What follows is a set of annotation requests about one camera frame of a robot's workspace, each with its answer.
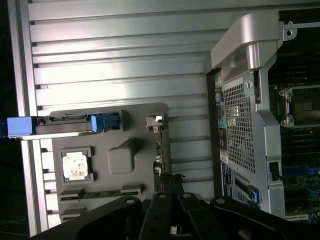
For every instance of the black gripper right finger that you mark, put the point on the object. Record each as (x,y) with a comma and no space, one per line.
(197,217)

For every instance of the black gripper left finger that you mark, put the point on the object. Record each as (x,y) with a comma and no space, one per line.
(155,217)

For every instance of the green RAM stick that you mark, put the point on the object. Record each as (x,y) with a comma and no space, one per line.
(100,194)

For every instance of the grey parts rack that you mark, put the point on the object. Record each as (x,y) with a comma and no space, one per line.
(112,140)

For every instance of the silver CPU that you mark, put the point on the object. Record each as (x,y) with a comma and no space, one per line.
(74,165)

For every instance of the open PC case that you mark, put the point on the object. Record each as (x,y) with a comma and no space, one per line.
(250,112)

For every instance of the green motherboard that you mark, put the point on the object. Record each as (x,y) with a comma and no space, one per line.
(300,150)

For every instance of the blue expansion slot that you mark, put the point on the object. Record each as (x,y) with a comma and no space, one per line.
(313,171)

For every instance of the hard disk in blue carrier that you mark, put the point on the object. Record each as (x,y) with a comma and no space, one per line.
(62,123)

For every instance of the CPU socket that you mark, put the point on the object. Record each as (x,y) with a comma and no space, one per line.
(305,107)

